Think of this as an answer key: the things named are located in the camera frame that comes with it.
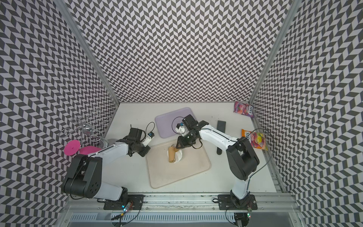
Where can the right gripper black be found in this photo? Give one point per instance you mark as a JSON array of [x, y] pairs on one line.
[[182, 144]]

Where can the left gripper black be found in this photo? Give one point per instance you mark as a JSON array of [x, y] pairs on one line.
[[143, 153]]

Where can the white dough ball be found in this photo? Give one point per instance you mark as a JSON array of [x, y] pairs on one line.
[[178, 156]]

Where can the wooden dough roller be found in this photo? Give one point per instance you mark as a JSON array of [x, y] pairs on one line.
[[172, 150]]

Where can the beige plastic tray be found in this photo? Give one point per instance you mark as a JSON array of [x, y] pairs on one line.
[[162, 173]]

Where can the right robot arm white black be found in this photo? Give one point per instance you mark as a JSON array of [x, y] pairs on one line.
[[242, 158]]

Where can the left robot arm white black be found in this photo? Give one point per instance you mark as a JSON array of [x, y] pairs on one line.
[[84, 175]]

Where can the purple plastic tray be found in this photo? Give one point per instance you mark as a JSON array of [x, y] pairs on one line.
[[166, 123]]

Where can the pink snack bag far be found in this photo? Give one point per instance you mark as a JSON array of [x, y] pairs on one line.
[[243, 108]]

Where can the pink plastic wine glass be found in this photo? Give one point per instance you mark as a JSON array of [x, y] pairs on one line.
[[74, 147]]

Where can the orange yellow snack bag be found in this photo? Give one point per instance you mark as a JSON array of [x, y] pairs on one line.
[[257, 139]]

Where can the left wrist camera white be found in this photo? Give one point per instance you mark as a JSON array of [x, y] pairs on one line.
[[148, 138]]

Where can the metal wire glass rack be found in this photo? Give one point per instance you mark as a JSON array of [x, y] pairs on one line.
[[85, 124]]

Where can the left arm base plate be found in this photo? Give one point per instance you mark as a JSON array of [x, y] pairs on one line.
[[136, 201]]

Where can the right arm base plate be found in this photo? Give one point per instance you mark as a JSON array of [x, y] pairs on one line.
[[231, 202]]

